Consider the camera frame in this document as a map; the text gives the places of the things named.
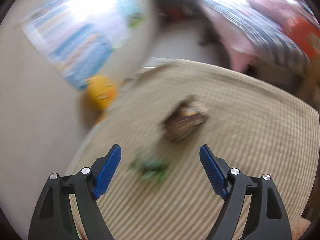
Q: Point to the shoes on floor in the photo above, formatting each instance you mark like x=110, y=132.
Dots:
x=209, y=36

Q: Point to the pink blanket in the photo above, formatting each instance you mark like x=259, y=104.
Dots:
x=281, y=10

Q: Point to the plaid bed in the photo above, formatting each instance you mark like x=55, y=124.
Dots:
x=251, y=37

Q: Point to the orange book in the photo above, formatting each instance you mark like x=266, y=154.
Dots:
x=304, y=34

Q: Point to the blue pinyin wall poster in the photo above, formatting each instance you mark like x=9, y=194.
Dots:
x=74, y=45

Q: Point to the orange fluffy rug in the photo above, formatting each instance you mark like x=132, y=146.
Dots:
x=300, y=228

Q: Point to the dark shelf rack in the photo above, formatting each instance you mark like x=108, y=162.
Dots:
x=173, y=11

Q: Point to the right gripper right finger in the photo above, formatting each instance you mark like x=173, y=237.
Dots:
x=267, y=217

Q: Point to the green small wrapper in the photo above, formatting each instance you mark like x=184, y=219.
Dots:
x=149, y=164

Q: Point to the brown snack wrapper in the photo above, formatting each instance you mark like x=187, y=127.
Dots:
x=187, y=115

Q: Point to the yellow duck toy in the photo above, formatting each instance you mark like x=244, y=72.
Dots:
x=100, y=92

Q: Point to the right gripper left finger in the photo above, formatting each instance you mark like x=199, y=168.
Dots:
x=52, y=217

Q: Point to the green bordered poster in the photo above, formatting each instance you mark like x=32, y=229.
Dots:
x=134, y=18

